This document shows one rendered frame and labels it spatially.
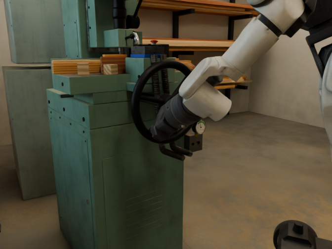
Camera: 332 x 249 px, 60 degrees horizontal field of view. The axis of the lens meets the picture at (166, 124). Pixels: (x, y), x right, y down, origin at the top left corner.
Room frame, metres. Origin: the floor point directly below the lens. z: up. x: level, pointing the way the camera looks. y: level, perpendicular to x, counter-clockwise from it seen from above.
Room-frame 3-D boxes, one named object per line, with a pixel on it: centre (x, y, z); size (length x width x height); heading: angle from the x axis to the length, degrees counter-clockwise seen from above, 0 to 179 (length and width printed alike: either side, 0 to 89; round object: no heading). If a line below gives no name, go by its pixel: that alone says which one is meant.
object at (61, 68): (1.28, 0.15, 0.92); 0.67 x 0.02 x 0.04; 126
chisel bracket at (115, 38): (1.27, 0.20, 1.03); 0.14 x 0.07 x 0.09; 36
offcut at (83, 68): (1.03, 0.29, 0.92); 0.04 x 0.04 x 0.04; 15
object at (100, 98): (1.20, 0.16, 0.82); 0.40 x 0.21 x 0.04; 126
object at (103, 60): (1.18, 0.15, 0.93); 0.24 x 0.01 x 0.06; 126
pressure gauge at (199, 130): (1.23, -0.14, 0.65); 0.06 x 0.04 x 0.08; 126
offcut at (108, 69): (1.08, 0.20, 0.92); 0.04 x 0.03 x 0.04; 156
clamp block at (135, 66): (1.11, 0.06, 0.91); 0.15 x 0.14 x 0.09; 126
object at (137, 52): (1.11, 0.05, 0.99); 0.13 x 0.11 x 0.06; 126
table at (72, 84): (1.18, 0.11, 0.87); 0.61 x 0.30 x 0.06; 126
